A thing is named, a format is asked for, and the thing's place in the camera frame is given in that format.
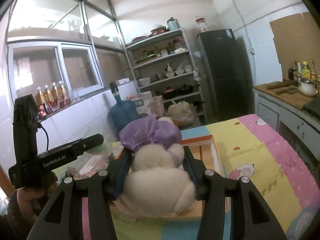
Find white plush purple hat doll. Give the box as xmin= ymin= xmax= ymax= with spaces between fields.
xmin=115 ymin=115 xmax=196 ymax=217

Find left hand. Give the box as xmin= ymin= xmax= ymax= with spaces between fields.
xmin=6 ymin=172 xmax=58 ymax=235

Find smartphone on window sill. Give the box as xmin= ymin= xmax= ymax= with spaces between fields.
xmin=39 ymin=103 xmax=51 ymax=119

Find orange drink bottle pack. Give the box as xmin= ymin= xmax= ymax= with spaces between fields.
xmin=35 ymin=81 xmax=72 ymax=114

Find orange rimmed cardboard tray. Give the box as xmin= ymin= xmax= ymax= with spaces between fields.
xmin=109 ymin=134 xmax=230 ymax=218

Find grey kitchen counter cabinet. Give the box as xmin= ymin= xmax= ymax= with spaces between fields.
xmin=253 ymin=84 xmax=319 ymax=160

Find blue water jug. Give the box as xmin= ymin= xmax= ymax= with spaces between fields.
xmin=108 ymin=82 xmax=142 ymax=134

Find white plastic bag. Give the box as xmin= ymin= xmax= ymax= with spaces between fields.
xmin=167 ymin=100 xmax=194 ymax=128

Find wooden cutting board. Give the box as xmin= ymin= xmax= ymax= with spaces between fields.
xmin=254 ymin=80 xmax=316 ymax=111

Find white bowl on counter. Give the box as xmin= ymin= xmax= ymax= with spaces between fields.
xmin=298 ymin=78 xmax=318 ymax=97

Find black refrigerator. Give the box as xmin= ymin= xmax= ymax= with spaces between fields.
xmin=196 ymin=29 xmax=251 ymax=121

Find white metal shelf rack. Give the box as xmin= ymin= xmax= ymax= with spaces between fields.
xmin=125 ymin=29 xmax=208 ymax=124

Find black cable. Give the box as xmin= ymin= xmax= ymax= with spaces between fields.
xmin=37 ymin=122 xmax=50 ymax=152

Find brown cardboard wall panel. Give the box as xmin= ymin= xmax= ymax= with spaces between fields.
xmin=270 ymin=12 xmax=319 ymax=79

